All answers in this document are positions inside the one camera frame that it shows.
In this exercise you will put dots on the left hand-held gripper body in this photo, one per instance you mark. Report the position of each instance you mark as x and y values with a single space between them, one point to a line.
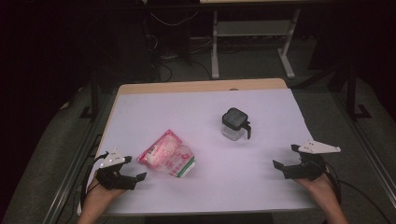
113 180

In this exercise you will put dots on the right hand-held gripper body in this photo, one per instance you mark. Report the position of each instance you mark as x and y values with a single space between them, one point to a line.
309 169

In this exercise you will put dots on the pink and white seasoning packet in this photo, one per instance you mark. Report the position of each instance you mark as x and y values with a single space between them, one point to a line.
166 154

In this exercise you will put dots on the clear jar with black lid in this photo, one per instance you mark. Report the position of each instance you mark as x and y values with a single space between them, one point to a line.
234 124

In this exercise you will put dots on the person's left hand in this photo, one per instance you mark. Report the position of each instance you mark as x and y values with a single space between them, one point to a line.
99 194

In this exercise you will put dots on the person's right hand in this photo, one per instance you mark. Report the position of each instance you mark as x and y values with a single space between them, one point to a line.
322 189

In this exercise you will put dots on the white paper sheet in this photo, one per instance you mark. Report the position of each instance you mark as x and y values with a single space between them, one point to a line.
218 174

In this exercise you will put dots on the black metal stand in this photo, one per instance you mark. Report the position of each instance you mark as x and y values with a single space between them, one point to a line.
93 99
351 93

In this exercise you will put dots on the wooden table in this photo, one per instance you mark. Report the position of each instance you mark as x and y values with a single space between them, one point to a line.
186 85

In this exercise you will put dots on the grey metal rail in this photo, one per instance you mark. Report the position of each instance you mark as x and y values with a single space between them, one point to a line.
73 174
369 149

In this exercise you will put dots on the white metal desk frame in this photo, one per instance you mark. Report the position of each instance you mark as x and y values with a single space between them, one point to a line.
253 28

